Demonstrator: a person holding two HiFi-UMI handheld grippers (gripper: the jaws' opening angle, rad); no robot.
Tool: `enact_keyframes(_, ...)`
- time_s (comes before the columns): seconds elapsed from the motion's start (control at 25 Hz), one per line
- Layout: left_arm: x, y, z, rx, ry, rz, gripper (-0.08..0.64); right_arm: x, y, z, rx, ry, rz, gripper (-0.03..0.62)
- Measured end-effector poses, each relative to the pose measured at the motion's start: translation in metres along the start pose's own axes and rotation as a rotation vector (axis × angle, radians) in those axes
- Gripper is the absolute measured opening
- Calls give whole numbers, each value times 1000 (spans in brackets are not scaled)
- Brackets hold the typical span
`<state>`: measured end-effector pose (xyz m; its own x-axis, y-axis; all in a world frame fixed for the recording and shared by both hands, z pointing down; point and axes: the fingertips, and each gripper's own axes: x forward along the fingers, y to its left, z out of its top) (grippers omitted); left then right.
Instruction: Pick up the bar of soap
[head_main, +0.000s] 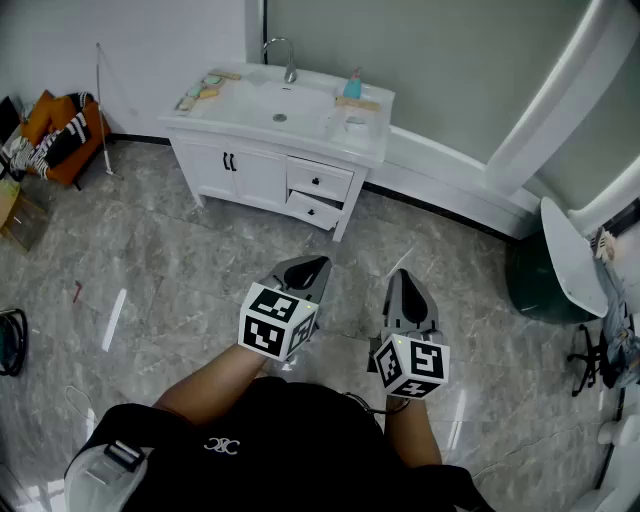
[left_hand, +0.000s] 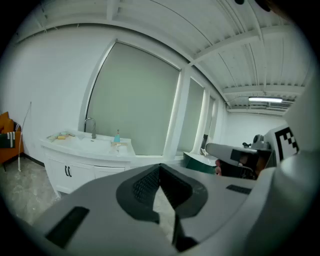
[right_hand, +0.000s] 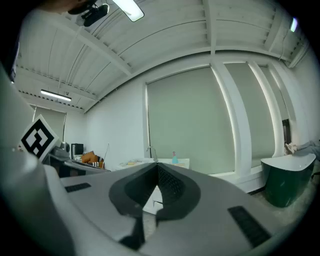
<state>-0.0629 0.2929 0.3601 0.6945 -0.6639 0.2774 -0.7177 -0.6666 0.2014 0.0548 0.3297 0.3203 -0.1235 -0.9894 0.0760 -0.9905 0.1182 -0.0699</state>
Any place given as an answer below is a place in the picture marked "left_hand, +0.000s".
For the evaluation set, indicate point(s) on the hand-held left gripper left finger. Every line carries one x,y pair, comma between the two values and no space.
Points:
100,207

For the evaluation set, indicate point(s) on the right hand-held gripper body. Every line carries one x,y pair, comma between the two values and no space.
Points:
250,162

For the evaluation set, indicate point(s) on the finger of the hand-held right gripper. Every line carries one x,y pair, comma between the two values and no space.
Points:
220,152

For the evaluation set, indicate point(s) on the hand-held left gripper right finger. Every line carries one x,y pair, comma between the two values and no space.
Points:
212,200

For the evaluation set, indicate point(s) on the green soap bar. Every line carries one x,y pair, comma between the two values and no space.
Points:
63,133

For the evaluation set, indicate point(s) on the white figurine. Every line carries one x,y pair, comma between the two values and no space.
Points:
204,151

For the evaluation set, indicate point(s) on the narrow grey window blind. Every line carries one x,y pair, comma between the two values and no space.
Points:
211,117
193,115

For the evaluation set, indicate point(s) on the white sink vanity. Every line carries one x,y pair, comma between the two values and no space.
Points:
82,160

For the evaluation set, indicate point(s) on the fluorescent ceiling light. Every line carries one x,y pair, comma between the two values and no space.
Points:
265,99

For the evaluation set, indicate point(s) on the long wooden holder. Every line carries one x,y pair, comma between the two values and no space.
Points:
118,144

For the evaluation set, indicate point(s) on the teal dispenser bottle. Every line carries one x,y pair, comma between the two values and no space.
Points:
117,138

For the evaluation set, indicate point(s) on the chrome faucet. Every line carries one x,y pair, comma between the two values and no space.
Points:
93,127

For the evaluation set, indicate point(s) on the large grey window blind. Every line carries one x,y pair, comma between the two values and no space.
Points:
135,100

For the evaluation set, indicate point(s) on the black white striped cloth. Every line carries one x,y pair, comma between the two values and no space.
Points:
7,140

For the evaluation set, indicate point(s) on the thin white pole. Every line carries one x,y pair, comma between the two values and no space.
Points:
25,120

